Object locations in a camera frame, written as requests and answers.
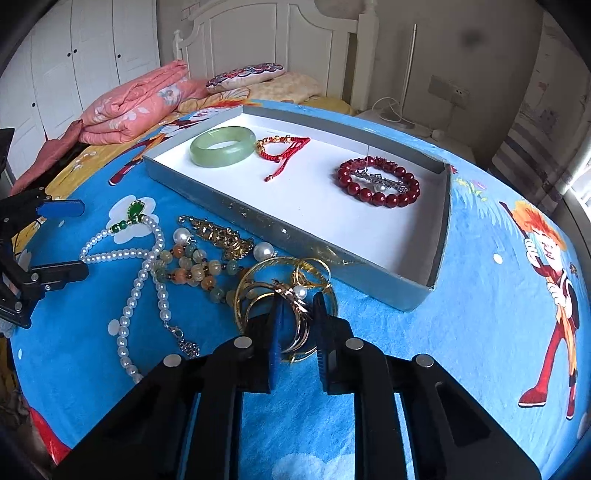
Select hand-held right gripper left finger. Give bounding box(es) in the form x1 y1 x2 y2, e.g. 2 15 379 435
48 300 286 480

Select green jade bangle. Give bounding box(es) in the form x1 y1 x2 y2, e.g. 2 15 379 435
189 126 256 168

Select white cable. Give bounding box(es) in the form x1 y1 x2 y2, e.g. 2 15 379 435
371 96 408 123

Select white wooden headboard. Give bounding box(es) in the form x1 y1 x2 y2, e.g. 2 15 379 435
171 0 382 112

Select large gold bangle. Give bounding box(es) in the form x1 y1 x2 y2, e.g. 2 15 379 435
234 257 341 336

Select pink floral quilt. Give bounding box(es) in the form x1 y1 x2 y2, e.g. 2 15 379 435
10 59 209 197

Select blue shallow cardboard tray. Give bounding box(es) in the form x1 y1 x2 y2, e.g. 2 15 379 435
142 104 452 313

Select embroidered patterned pillow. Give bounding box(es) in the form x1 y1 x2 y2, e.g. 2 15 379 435
205 64 287 95

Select window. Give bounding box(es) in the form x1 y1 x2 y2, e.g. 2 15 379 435
553 152 591 224

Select blue cartoon print blanket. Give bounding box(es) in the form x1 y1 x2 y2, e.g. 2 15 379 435
9 99 585 480

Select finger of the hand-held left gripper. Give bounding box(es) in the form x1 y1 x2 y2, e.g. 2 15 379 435
0 254 90 330
0 188 85 253

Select gold hoop earrings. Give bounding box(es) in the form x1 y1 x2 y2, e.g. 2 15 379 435
245 279 320 366

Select grey wall socket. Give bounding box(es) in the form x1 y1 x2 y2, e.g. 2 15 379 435
428 75 471 110

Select white pearl necklace green pendant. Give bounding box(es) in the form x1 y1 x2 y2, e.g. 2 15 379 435
79 198 202 387

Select small gold bangle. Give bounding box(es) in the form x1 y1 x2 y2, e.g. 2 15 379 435
293 257 332 291

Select pale yellow floral pillow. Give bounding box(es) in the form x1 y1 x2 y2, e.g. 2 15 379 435
248 71 325 105

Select white wardrobe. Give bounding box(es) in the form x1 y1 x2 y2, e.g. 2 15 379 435
0 0 163 182

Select gold filigree ornament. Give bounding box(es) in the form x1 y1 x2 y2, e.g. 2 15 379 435
177 214 255 262

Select multicolour stone bead bracelet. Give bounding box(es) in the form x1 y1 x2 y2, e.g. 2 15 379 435
150 244 246 306

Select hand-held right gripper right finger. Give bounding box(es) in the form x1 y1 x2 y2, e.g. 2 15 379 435
312 294 542 480

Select red string bracelet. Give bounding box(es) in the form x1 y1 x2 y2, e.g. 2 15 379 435
255 135 312 182

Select silver brooch pin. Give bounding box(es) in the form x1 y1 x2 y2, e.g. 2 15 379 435
353 143 410 195

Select dark red bead bracelet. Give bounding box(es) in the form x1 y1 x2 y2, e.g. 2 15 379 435
335 156 421 209

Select striped printed curtain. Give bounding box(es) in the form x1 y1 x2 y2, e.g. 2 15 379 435
488 13 591 205

